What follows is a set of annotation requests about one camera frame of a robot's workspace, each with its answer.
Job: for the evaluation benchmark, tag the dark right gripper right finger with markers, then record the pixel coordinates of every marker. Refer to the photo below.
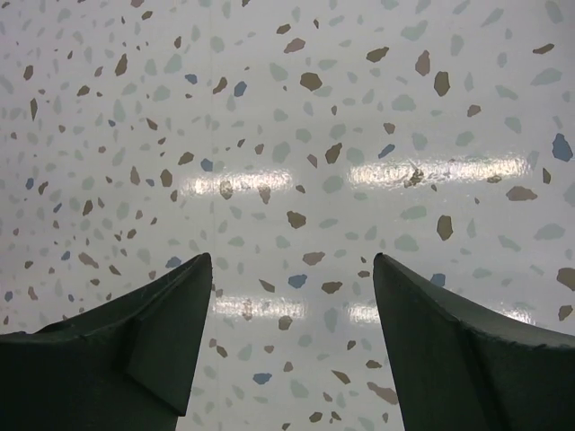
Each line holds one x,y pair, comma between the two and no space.
458,365

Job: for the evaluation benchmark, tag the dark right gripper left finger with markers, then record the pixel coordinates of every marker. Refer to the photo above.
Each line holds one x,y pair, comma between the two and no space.
128,364

